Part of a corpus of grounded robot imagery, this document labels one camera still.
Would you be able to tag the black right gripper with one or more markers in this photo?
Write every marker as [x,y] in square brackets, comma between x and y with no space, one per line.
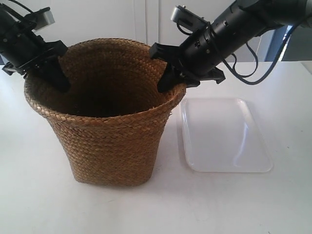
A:
[196,59]

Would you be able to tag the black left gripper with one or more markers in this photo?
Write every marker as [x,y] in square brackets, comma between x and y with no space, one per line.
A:
[26,51]

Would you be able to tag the brown woven straw basket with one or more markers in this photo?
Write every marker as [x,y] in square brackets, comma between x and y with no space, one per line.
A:
[111,120]

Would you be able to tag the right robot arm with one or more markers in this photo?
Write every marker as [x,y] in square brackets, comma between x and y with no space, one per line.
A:
[256,17]

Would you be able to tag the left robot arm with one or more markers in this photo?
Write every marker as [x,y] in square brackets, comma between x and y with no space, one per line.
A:
[5,9]

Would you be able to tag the white rectangular plastic tray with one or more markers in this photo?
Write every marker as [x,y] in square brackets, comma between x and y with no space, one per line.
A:
[220,135]

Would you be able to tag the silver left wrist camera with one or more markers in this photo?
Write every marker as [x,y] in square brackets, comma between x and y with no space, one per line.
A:
[43,18]

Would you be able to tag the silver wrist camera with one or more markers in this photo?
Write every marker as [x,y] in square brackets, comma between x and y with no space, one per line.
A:
[186,21]
[43,18]

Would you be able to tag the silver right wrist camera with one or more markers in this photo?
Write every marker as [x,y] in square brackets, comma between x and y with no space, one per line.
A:
[186,21]

